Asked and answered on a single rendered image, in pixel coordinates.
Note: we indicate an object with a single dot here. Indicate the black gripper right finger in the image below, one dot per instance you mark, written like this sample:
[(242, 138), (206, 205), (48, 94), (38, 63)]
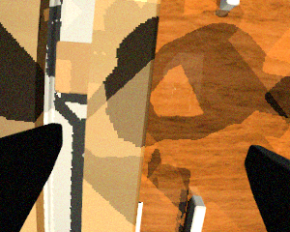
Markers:
[(269, 179)]

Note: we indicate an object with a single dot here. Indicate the tan camouflage-patterned block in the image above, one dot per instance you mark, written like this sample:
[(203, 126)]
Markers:
[(72, 68)]

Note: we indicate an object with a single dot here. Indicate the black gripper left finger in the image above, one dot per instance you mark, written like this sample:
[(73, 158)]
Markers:
[(26, 160)]

